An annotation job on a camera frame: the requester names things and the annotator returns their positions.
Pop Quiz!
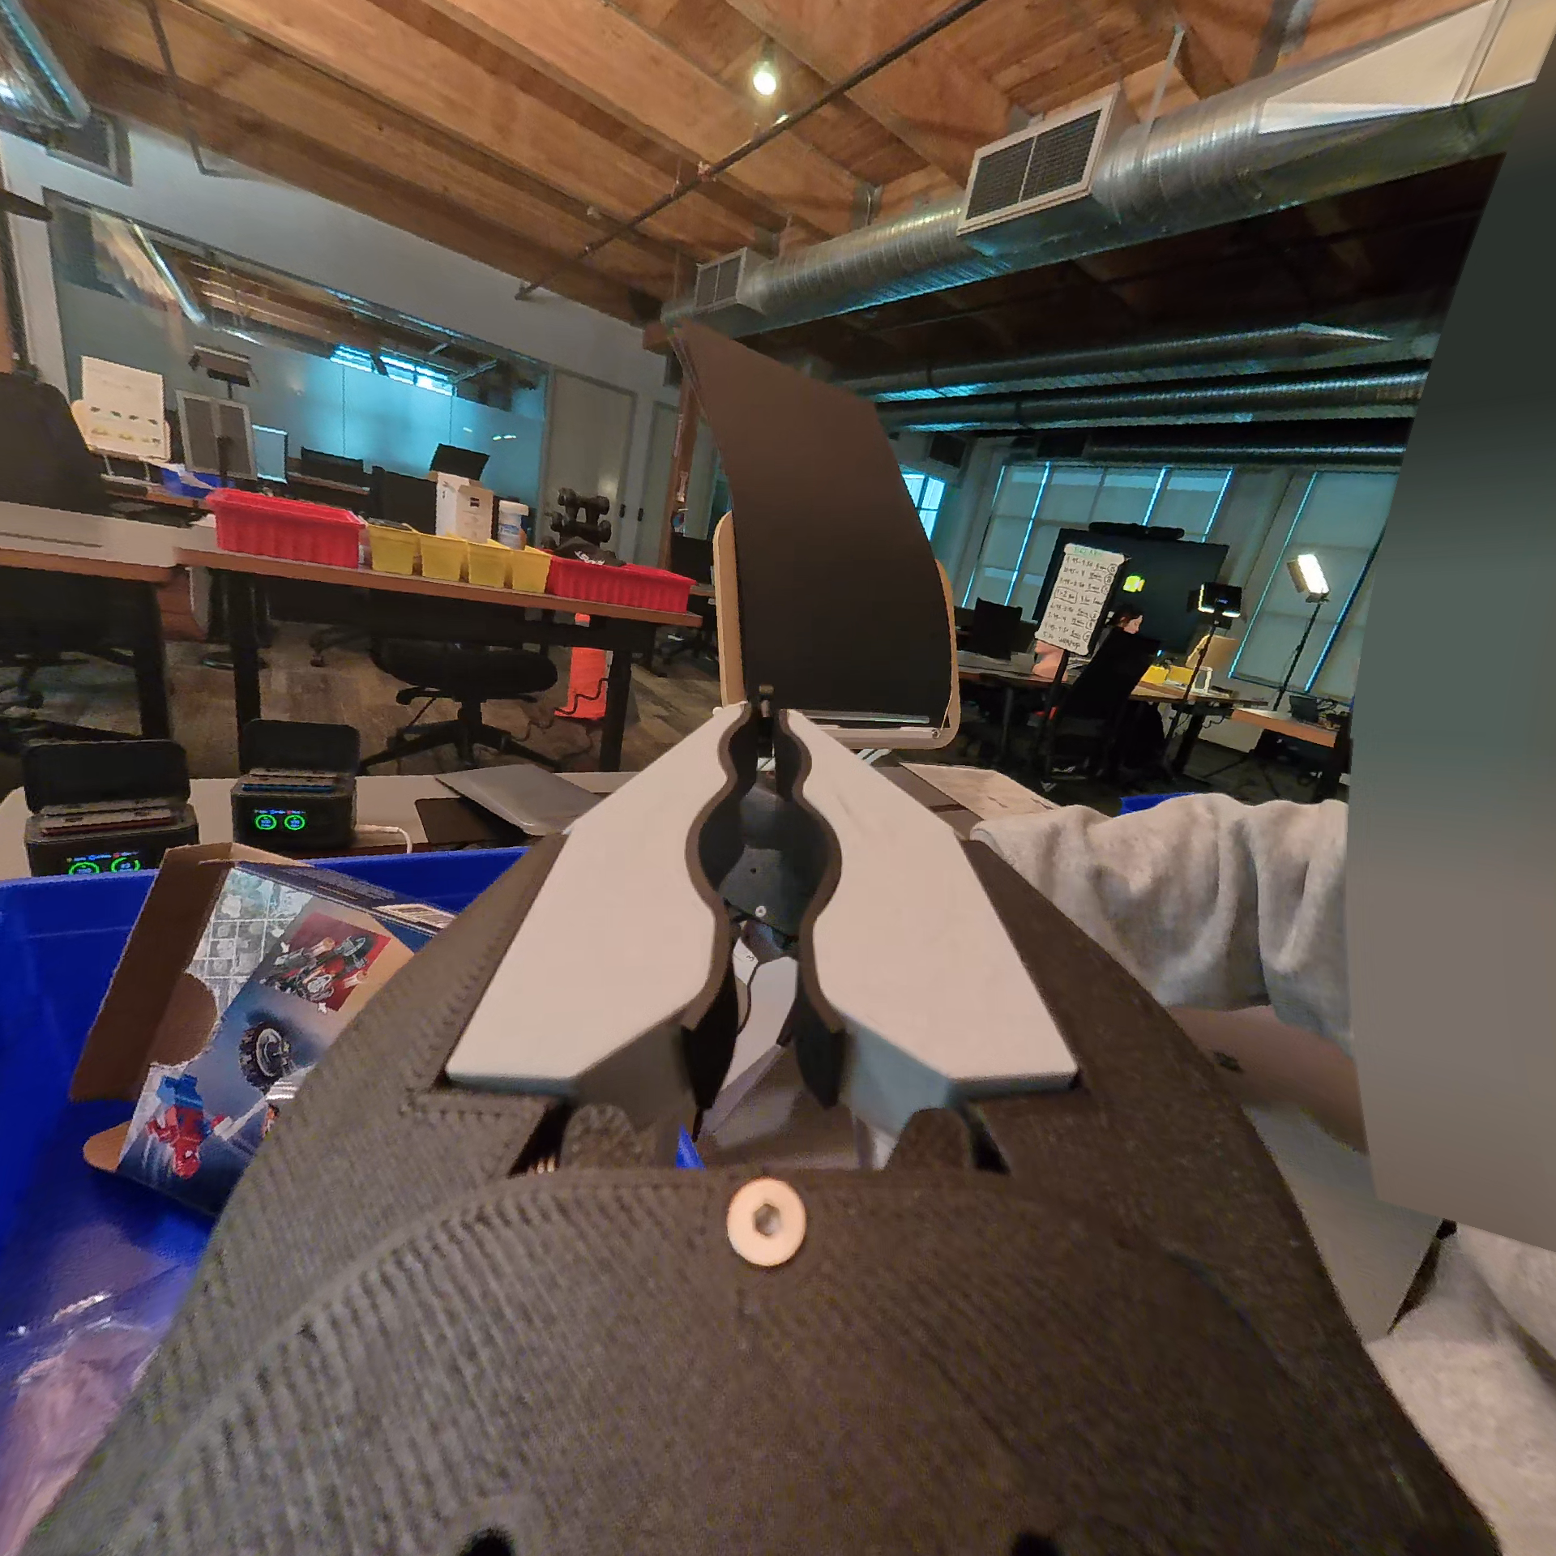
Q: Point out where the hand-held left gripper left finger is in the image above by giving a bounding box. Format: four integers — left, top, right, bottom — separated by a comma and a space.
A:
443, 701, 758, 1112

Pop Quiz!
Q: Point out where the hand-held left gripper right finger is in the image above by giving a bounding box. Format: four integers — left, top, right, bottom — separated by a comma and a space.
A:
779, 711, 1082, 1146

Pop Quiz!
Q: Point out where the blue plastic bin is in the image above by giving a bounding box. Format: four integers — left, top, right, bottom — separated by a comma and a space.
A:
0, 792, 1201, 1459

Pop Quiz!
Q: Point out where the clear plastic bag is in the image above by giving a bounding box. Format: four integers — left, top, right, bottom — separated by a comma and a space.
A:
0, 1318, 184, 1556

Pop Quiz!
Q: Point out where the grey flat pouch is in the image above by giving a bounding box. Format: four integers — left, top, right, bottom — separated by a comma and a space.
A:
438, 762, 636, 838

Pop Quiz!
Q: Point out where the dark cardboard box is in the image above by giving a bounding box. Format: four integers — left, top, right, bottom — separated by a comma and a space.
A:
71, 842, 460, 1218

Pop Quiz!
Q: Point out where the wooden desk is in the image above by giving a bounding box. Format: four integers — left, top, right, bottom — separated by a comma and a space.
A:
177, 546, 708, 773
958, 653, 1099, 733
1229, 701, 1355, 805

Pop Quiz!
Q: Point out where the black office chair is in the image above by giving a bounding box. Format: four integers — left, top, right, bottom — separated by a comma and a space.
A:
0, 370, 114, 733
1045, 629, 1171, 781
364, 636, 564, 773

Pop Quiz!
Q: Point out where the red plastic bin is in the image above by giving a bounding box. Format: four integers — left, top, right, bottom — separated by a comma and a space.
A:
547, 557, 697, 616
204, 488, 369, 570

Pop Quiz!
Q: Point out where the black charging case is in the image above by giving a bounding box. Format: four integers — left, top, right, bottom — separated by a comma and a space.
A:
232, 718, 364, 853
23, 738, 203, 877

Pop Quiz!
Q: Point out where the black dumbbell rack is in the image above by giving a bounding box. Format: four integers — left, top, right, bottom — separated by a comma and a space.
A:
551, 485, 630, 568

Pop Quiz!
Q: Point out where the black monitor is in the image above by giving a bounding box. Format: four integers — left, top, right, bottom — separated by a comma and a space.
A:
1034, 523, 1232, 660

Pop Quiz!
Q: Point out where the white picture board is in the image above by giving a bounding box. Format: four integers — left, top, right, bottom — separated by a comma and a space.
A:
73, 355, 169, 466

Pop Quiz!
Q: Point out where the white wall chart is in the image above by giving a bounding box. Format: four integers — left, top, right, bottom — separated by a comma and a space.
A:
1034, 542, 1129, 653

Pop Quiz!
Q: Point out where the metal ceiling duct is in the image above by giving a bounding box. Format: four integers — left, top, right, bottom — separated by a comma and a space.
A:
662, 0, 1556, 331

